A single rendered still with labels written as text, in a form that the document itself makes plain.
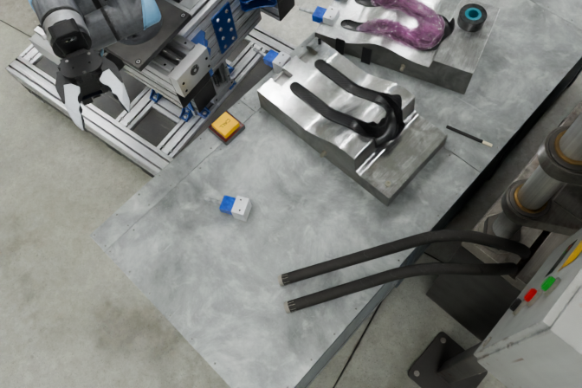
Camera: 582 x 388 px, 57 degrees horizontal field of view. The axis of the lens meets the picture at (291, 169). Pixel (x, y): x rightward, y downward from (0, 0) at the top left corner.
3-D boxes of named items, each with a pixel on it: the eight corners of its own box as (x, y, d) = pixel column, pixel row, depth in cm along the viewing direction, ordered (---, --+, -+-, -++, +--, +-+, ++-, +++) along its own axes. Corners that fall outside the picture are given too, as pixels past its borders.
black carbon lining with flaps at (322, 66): (286, 92, 160) (283, 74, 151) (322, 59, 164) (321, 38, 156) (377, 162, 148) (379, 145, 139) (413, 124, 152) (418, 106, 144)
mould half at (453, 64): (314, 42, 175) (313, 20, 166) (347, -14, 185) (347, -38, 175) (464, 94, 163) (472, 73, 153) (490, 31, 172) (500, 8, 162)
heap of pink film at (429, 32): (352, 35, 168) (353, 17, 161) (374, -6, 175) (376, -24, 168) (432, 61, 162) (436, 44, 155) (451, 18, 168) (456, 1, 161)
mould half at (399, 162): (260, 106, 167) (255, 81, 154) (317, 54, 173) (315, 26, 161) (387, 207, 150) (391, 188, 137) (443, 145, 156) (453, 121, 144)
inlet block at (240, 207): (203, 210, 153) (198, 203, 148) (209, 194, 155) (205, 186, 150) (246, 222, 151) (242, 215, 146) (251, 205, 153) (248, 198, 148)
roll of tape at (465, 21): (466, 35, 159) (468, 28, 156) (451, 17, 162) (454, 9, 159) (489, 25, 160) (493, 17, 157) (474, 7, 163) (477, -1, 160)
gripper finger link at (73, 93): (92, 143, 94) (91, 100, 98) (81, 125, 89) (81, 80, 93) (74, 145, 94) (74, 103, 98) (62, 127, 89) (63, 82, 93)
